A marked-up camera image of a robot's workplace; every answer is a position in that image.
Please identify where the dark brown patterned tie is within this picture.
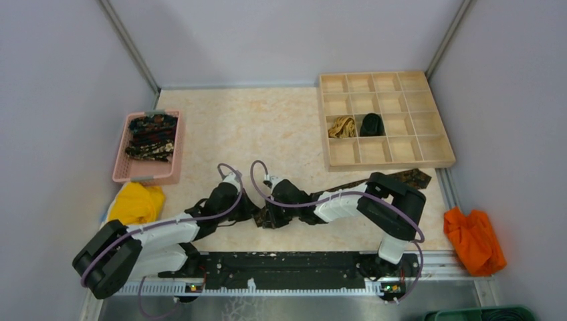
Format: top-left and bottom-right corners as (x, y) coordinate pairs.
(253, 169), (431, 233)

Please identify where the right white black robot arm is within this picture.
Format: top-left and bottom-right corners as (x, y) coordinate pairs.
(263, 172), (427, 276)

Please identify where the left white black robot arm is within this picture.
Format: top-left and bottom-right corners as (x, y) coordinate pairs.
(72, 182), (260, 299)

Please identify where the pile of patterned ties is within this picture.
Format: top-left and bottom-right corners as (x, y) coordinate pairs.
(124, 114), (179, 163)

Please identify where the pink plastic basket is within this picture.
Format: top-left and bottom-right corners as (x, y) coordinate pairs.
(112, 110), (185, 185)

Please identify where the yellow white cloth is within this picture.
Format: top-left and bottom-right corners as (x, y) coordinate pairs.
(102, 182), (166, 225)

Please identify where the rolled yellow patterned tie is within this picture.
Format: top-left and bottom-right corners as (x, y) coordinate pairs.
(328, 116), (356, 138)

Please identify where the rolled black tie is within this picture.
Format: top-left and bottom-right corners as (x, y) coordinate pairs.
(359, 113), (385, 137)

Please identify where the wooden compartment tray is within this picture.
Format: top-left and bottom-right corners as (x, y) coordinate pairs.
(318, 70), (456, 171)

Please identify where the orange cloth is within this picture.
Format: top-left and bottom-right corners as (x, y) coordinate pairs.
(443, 207), (507, 277)

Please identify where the green bin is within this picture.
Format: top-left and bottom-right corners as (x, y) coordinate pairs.
(423, 306), (537, 321)

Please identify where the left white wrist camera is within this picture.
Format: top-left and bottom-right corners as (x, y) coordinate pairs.
(222, 173), (241, 188)

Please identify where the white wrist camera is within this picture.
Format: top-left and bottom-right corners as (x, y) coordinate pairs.
(222, 173), (241, 188)
(263, 174), (283, 189)

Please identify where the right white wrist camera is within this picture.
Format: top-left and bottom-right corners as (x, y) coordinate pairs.
(263, 174), (283, 189)

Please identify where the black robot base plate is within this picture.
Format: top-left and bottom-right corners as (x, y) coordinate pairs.
(158, 251), (419, 290)

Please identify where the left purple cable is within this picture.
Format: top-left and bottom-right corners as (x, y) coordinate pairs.
(80, 163), (245, 320)

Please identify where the purple cable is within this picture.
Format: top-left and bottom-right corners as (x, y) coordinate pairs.
(249, 160), (426, 305)
(80, 163), (245, 320)

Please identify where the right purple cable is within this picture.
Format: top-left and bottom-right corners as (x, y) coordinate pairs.
(249, 160), (426, 305)

